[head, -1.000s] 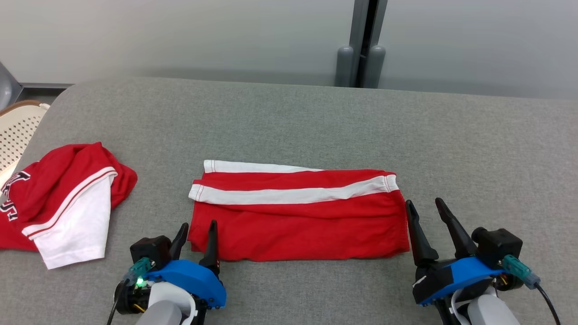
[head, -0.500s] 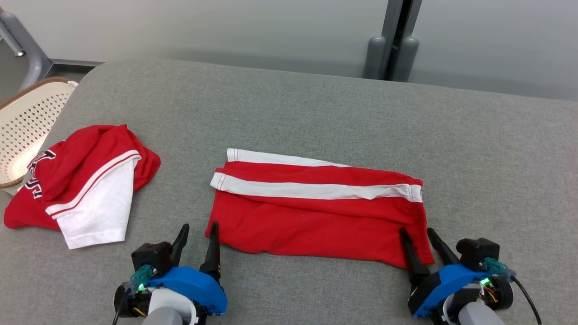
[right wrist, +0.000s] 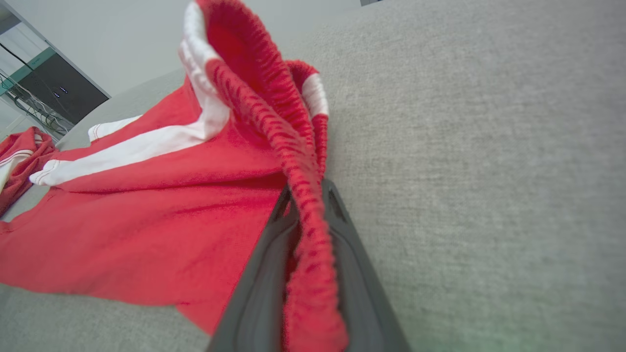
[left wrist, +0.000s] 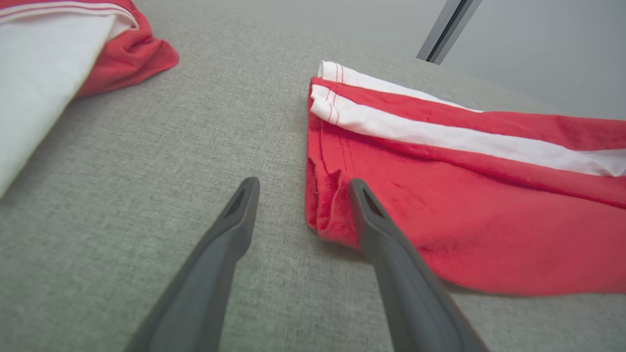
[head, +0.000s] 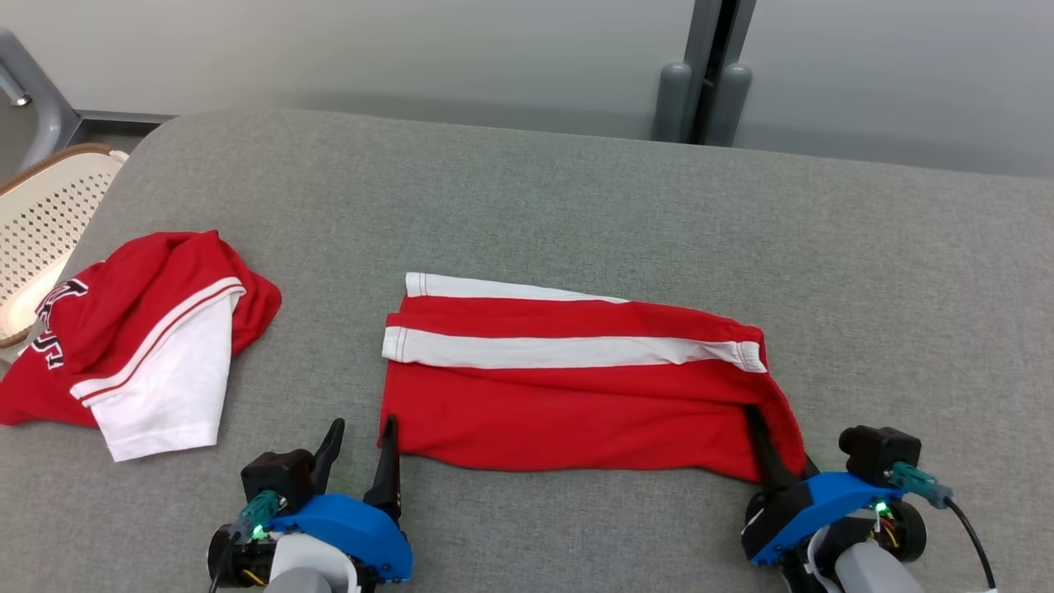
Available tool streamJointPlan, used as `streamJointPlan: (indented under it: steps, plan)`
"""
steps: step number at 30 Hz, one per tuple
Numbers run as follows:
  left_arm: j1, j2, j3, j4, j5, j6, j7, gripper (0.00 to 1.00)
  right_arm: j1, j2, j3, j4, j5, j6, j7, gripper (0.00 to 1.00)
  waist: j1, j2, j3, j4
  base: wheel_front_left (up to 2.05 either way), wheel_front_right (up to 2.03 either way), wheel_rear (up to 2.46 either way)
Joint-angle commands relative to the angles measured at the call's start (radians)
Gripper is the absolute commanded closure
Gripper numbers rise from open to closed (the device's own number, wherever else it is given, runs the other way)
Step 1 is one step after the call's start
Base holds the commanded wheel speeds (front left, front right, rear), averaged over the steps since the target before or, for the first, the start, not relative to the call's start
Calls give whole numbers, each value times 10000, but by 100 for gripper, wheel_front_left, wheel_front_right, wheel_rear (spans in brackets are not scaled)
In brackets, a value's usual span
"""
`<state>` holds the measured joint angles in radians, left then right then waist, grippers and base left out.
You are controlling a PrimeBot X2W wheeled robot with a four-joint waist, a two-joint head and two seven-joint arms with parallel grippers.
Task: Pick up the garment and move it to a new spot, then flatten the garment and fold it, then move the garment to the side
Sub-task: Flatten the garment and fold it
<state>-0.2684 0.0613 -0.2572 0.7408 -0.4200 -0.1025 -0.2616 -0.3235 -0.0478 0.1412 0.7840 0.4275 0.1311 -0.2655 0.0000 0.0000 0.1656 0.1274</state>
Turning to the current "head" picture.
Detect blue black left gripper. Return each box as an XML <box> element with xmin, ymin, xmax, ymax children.
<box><xmin>207</xmin><ymin>414</ymin><xmax>415</xmax><ymax>590</ymax></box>

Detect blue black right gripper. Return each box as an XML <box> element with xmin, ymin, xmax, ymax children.
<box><xmin>740</xmin><ymin>404</ymin><xmax>929</xmax><ymax>571</ymax></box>

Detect red shorts white stripes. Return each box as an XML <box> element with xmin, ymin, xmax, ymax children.
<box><xmin>380</xmin><ymin>272</ymin><xmax>809</xmax><ymax>484</ymax></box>

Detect red white Bulls jersey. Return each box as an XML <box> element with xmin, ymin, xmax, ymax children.
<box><xmin>0</xmin><ymin>230</ymin><xmax>283</xmax><ymax>463</ymax></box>

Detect cream perforated laundry basket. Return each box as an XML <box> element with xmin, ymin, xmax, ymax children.
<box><xmin>0</xmin><ymin>143</ymin><xmax>131</xmax><ymax>348</ymax></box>

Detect grey partition post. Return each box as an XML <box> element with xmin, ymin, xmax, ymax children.
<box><xmin>652</xmin><ymin>0</ymin><xmax>754</xmax><ymax>147</ymax></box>

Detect grey curved metal frame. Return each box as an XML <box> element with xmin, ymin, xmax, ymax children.
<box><xmin>0</xmin><ymin>26</ymin><xmax>84</xmax><ymax>175</ymax></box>

